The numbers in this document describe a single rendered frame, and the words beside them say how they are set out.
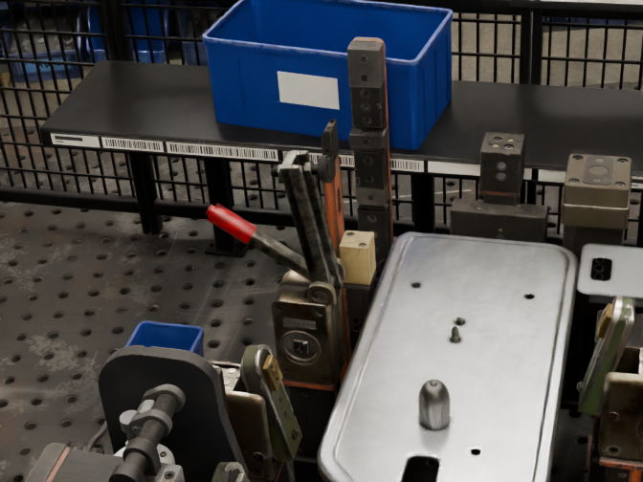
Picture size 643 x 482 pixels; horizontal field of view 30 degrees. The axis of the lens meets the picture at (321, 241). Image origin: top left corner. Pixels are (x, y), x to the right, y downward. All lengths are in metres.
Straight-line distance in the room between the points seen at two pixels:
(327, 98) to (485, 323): 0.42
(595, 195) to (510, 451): 0.40
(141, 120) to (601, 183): 0.65
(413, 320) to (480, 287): 0.10
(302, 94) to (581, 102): 0.39
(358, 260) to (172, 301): 0.61
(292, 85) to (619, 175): 0.44
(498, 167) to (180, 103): 0.50
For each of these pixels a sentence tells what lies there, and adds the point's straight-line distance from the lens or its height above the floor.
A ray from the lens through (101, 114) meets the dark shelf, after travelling 1.76.
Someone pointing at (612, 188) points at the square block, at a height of 1.06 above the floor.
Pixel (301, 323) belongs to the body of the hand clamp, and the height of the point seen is 1.02.
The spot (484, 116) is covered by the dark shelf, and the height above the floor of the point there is 1.03.
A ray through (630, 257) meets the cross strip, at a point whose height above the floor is 1.00.
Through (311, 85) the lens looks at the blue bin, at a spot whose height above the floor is 1.11.
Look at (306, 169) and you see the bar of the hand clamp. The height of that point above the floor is 1.21.
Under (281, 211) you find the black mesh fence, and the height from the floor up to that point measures 0.76.
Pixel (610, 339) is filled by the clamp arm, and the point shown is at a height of 1.08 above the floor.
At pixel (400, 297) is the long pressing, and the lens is 1.37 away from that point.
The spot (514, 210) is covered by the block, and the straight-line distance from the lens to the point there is 1.52.
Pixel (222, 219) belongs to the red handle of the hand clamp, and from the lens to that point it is 1.28.
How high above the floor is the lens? 1.84
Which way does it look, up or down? 35 degrees down
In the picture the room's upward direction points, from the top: 5 degrees counter-clockwise
